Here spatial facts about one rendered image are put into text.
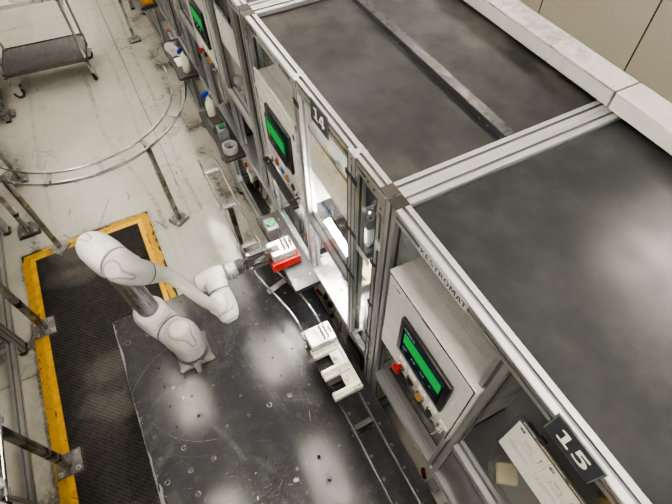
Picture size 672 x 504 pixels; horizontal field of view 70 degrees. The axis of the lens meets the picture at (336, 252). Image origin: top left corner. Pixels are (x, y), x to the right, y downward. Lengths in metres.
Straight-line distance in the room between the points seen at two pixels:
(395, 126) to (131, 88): 4.32
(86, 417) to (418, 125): 2.72
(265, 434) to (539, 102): 1.79
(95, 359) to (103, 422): 0.44
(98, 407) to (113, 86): 3.41
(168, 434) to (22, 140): 3.63
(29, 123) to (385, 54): 4.31
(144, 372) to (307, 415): 0.86
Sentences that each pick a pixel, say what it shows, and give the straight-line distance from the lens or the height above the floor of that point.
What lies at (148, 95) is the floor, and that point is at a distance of 5.42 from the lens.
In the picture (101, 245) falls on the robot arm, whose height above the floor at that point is 1.52.
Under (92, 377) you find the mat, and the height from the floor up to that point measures 0.01.
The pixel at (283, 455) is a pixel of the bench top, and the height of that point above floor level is 0.68.
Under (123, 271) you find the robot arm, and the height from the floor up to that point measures 1.52.
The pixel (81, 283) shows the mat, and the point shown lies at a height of 0.01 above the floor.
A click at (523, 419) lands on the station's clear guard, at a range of 1.23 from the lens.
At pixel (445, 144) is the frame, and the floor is 2.01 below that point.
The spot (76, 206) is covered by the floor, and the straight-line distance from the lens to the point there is 4.53.
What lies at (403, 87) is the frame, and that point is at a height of 2.01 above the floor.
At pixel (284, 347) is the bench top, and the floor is 0.68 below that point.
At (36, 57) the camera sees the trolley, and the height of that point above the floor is 0.26.
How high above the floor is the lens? 2.98
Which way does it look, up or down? 55 degrees down
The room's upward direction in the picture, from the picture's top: 2 degrees counter-clockwise
